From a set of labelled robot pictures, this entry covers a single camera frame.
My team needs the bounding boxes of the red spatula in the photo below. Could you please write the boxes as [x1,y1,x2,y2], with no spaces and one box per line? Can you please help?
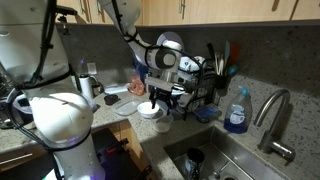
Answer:
[228,42,242,68]

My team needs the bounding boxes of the clear plastic bowl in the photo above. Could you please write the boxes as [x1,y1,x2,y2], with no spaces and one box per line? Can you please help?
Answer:
[150,111,174,134]

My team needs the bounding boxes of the white mug with red print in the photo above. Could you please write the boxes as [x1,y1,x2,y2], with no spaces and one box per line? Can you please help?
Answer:
[181,55,207,73]

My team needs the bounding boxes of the blue water jug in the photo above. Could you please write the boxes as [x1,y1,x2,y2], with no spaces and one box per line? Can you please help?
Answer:
[134,62,150,83]

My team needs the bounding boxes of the metal spoon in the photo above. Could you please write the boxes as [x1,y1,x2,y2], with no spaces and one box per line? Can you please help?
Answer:
[212,161,232,180]

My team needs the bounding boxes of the utensil holder caddy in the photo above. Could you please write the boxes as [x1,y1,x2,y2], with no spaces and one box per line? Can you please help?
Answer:
[214,73,232,98]

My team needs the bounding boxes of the black kitchen utensil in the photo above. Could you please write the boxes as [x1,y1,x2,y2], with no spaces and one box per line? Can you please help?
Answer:
[206,42,217,63]

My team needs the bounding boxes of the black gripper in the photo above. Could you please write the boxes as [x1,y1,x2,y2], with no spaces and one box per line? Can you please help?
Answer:
[148,85,177,116]

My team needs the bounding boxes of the blue sponge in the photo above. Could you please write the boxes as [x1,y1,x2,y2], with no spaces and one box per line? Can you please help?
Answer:
[193,103,223,124]

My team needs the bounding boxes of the white carafe with black handle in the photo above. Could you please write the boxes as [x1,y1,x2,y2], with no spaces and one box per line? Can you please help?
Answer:
[78,73,105,111]

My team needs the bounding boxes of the white wall outlet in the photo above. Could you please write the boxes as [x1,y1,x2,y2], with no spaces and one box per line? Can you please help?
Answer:
[86,62,98,76]

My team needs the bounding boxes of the black kitchen appliance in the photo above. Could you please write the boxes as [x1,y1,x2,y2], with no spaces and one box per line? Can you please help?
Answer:
[0,71,34,130]

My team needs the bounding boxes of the black round lid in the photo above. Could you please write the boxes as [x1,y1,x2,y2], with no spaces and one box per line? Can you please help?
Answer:
[103,94,121,106]

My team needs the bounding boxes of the black mug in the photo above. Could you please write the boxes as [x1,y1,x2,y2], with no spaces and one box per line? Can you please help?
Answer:
[184,147,206,180]

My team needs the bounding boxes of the small blue utensil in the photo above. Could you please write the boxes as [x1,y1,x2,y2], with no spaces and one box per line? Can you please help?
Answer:
[228,64,240,77]

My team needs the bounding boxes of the blue dish soap bottle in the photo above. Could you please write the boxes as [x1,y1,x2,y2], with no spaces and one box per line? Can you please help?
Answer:
[223,85,253,135]

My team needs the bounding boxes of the black wire dish rack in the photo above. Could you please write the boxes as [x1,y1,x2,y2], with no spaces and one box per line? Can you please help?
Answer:
[173,59,218,122]

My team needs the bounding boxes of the steel kitchen sink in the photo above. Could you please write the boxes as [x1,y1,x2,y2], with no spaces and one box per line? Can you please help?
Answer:
[163,125,291,180]

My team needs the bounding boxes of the wooden base cabinet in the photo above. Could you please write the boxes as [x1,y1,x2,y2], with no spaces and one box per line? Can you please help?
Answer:
[0,119,151,180]

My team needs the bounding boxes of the metal cabinet door handle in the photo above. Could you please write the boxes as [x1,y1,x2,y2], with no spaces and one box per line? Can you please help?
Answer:
[178,0,187,15]

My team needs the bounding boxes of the white paper sheet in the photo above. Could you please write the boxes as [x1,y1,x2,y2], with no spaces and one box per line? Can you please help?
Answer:
[104,83,131,95]

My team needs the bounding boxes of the steel kitchen faucet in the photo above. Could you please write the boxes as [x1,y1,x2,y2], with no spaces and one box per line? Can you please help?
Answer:
[253,88,297,163]

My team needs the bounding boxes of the light wooden utensils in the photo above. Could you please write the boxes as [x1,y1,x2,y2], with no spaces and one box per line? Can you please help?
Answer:
[214,51,225,76]

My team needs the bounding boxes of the orange plastic bag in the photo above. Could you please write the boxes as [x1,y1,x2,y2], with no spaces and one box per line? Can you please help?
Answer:
[128,69,147,97]

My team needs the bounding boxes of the blue spatula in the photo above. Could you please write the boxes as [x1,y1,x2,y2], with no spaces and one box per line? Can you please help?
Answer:
[223,40,231,68]

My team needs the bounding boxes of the round white dinner plate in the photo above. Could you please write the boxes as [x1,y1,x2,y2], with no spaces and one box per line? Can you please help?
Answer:
[172,84,188,97]

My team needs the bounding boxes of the wooden wall cabinet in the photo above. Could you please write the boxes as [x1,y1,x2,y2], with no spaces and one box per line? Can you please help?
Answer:
[56,0,320,27]

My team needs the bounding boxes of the white ceramic bowl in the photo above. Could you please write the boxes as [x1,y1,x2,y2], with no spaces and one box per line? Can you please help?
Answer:
[137,101,160,119]

